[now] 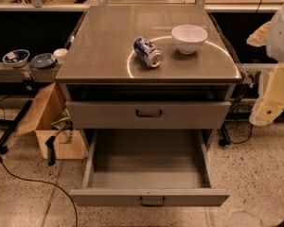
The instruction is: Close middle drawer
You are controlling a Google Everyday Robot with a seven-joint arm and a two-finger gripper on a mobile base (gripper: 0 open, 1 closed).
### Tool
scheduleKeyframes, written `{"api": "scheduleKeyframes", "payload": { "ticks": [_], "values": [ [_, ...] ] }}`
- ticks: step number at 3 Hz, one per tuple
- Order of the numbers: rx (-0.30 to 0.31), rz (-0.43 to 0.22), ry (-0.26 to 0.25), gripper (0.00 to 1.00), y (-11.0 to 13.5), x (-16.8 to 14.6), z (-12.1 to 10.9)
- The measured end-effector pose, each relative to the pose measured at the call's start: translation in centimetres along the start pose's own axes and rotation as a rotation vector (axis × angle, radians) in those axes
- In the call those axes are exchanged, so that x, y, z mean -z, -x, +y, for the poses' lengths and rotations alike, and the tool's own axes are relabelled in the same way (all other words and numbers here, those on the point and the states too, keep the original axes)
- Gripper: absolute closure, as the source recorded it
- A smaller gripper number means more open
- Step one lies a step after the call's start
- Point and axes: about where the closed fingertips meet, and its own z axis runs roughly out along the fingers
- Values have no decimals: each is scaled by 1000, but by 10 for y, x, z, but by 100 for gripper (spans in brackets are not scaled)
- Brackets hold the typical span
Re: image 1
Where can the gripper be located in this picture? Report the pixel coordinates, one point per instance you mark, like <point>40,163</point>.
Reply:
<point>282,35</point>

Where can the grey drawer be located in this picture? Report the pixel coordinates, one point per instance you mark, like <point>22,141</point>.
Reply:
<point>147,115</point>
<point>148,168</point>

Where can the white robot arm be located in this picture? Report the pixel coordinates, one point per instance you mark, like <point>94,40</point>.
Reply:
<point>271,34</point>

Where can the grey metal drawer cabinet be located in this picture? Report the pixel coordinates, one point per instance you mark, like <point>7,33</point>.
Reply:
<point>101,64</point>

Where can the grey top drawer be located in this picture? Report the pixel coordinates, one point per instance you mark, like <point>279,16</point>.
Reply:
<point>147,115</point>

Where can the white ceramic bowl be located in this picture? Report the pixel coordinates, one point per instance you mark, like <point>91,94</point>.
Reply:
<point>188,38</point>

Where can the blue crushed soda can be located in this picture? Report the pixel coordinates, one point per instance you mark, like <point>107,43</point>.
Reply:
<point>148,52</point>

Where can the small white cup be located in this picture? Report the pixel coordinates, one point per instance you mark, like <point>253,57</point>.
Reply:
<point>60,54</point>

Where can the open wooden box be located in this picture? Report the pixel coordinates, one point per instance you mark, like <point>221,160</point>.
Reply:
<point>46,108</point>

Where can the dark blue bowl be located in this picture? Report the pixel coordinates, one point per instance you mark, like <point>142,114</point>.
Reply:
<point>43,61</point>

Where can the blue white patterned bowl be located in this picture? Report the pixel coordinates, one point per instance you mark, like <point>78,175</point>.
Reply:
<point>16,58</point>

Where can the black pole on floor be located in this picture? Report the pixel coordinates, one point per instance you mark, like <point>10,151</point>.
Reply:
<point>10,125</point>

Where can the black handled hammer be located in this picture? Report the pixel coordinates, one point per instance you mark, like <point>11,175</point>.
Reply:
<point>51,154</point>

